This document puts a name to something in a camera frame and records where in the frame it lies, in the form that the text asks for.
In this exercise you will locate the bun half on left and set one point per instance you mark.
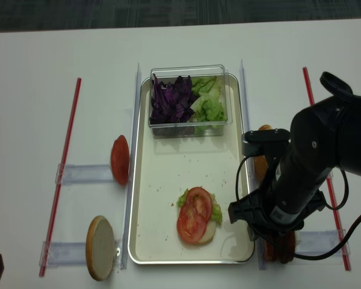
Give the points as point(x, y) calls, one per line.
point(100, 248)

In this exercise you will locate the lettuce leaf on bread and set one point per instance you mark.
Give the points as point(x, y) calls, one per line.
point(217, 215)

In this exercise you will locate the purple cabbage shreds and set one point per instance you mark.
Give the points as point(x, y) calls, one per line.
point(171, 103)

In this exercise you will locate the lower tomato slice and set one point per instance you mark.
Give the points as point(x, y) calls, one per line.
point(191, 226)

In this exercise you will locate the stack of meat patties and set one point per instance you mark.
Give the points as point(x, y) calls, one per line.
point(284, 247)

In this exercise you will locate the right red straw strip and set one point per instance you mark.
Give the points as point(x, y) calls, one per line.
point(329, 182)

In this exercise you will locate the lower left clear holder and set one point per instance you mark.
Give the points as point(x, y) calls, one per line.
point(56, 253)

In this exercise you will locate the meat patty slice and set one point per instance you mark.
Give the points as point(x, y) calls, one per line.
point(268, 253)

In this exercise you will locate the tomato half on left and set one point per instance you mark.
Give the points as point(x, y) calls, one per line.
point(119, 160)

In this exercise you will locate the left red straw strip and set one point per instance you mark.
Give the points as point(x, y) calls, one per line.
point(63, 161)

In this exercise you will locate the lower right clear holder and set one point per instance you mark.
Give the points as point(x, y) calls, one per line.
point(317, 242)

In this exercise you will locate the tomato slice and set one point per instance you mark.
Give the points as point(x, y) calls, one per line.
point(191, 226)
point(201, 201)

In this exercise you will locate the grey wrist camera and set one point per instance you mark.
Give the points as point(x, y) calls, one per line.
point(264, 142)

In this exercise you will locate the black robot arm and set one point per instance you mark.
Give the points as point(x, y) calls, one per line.
point(321, 137)

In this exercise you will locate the clear holder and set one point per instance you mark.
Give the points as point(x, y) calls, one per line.
point(317, 242)
point(56, 253)
point(83, 174)

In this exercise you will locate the upper left clear holder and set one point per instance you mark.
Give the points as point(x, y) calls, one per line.
point(83, 174)

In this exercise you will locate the sesame bun left piece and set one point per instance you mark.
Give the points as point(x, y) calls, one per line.
point(260, 167)

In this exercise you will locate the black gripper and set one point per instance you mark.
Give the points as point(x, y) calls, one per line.
point(259, 223)

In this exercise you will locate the green lettuce in box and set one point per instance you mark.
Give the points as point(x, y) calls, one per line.
point(207, 107)

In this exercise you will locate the bottom bread slice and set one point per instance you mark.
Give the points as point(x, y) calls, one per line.
point(209, 232)

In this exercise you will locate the clear plastic salad box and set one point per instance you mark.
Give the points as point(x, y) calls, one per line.
point(192, 129)

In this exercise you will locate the white rectangular metal tray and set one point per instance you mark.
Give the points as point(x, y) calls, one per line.
point(165, 168)

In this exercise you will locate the white cheese slice block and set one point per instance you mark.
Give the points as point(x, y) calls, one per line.
point(297, 237)

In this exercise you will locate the upper tomato slice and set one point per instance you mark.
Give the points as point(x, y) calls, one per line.
point(201, 201)

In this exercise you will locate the red straw strip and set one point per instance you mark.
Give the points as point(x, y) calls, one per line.
point(329, 182)
point(63, 161)

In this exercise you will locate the right clear vertical rail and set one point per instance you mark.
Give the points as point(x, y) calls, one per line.
point(251, 179)

